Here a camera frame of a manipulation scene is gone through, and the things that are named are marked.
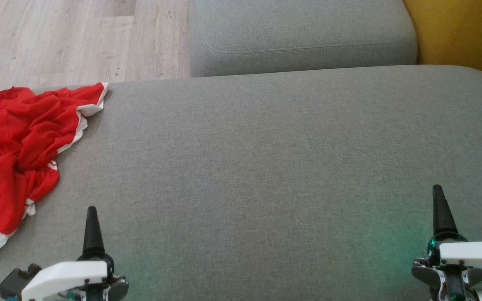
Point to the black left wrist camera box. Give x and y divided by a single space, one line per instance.
13 284

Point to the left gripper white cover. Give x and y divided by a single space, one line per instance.
65 278

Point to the grey ottoman cushion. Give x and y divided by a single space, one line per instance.
274 175

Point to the yellow sofa back cushion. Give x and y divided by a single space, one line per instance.
462 33

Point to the grey sofa seat cushion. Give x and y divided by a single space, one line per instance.
299 33

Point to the red mesh shorts white trim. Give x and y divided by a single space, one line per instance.
36 113

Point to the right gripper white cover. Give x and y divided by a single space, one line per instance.
471 257

